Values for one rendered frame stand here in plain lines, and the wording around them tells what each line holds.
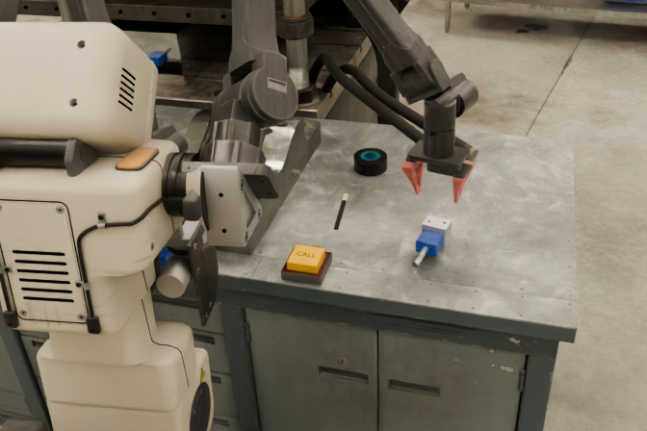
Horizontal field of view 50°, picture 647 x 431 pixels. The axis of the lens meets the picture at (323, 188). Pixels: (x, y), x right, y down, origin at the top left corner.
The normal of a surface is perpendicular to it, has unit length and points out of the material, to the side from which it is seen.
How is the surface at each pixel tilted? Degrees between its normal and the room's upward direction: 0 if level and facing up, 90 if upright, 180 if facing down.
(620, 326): 0
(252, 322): 90
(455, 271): 0
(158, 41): 90
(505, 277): 0
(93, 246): 82
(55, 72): 48
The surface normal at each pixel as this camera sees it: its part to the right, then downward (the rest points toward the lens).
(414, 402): -0.28, 0.51
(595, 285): -0.04, -0.85
